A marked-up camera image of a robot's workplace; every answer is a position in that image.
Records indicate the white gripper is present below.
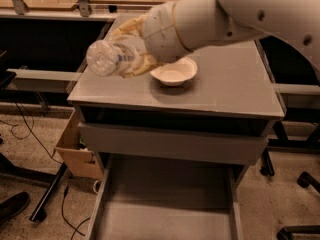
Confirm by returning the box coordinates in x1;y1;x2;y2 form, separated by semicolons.
109;2;190;78

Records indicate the clear plastic water bottle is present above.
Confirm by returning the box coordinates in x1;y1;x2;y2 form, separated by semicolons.
86;40;142;77

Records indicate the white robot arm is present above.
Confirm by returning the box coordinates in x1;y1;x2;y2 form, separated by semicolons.
112;0;320;77

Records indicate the grey drawer cabinet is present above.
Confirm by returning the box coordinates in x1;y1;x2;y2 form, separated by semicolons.
67;13;287;188

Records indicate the grey open middle drawer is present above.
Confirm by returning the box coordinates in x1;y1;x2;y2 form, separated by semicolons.
85;155;244;240

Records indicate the white paper bowl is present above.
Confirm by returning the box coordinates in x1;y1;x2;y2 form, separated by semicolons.
150;57;198;86

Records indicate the cardboard box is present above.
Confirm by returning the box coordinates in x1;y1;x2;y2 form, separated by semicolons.
55;111;103;180

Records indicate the black desk leg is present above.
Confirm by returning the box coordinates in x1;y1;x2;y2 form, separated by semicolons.
29;163;67;223

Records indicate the black shoe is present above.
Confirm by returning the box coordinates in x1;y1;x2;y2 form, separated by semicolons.
0;192;30;224

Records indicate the black chair base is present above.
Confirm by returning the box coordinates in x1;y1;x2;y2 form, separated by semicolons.
276;171;320;240

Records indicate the black floor cable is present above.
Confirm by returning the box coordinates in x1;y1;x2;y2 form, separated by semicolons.
60;178;92;237

